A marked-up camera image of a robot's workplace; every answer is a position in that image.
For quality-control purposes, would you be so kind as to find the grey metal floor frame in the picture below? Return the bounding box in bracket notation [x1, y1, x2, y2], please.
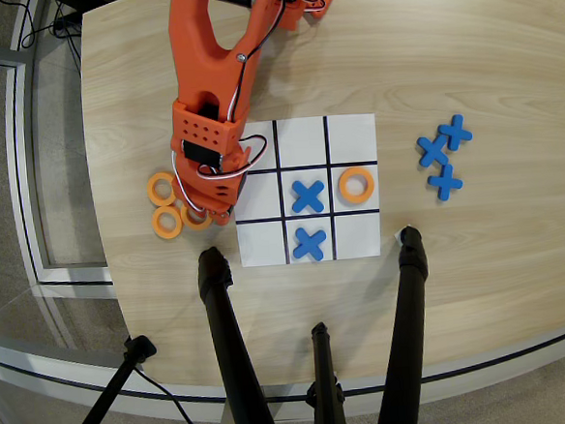
[0, 32, 121, 309]

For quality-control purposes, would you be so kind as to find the white tic-tac-toe paper board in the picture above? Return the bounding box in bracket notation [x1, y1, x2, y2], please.
[223, 111, 387, 270]

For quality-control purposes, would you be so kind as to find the orange fixed gripper finger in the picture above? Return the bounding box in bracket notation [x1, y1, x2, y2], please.
[183, 196, 216, 225]

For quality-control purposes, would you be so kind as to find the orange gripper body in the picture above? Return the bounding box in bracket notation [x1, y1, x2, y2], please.
[169, 143, 260, 218]

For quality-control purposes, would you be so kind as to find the short black tripod leg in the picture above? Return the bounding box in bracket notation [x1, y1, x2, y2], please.
[299, 319, 349, 424]

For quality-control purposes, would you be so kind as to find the blue cross piece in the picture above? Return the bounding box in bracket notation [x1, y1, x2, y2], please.
[415, 134, 451, 169]
[289, 178, 328, 217]
[290, 225, 330, 263]
[426, 162, 466, 203]
[435, 112, 475, 154]

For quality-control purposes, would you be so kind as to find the white servo cable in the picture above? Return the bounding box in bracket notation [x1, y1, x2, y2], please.
[167, 134, 275, 216]

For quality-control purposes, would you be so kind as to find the orange ring piece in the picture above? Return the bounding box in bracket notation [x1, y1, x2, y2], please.
[179, 200, 217, 232]
[337, 165, 377, 206]
[145, 171, 180, 209]
[150, 203, 186, 240]

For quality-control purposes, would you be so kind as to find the white tape piece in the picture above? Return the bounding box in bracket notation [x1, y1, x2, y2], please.
[392, 224, 415, 245]

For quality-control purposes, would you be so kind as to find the thick black tripod leg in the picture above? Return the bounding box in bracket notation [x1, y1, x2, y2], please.
[358, 225, 441, 424]
[194, 242, 283, 424]

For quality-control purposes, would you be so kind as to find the black cable by stand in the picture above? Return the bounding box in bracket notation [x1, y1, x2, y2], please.
[131, 361, 202, 424]

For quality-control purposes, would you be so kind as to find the black floor cable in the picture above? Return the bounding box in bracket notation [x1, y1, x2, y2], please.
[14, 0, 67, 51]
[51, 0, 85, 76]

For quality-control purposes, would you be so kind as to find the thin black stand leg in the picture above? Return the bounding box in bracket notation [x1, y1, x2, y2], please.
[52, 333, 164, 424]

